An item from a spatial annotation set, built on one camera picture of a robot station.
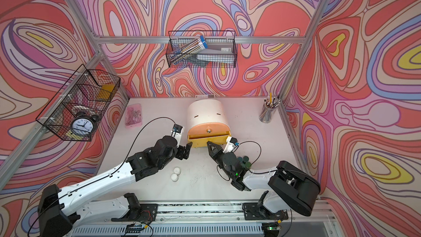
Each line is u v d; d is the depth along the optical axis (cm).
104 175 47
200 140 80
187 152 68
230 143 76
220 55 88
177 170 84
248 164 86
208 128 78
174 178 82
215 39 88
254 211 73
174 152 57
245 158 88
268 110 98
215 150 74
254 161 70
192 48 78
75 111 71
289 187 45
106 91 78
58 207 39
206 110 88
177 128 65
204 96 119
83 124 68
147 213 73
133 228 72
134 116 108
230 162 63
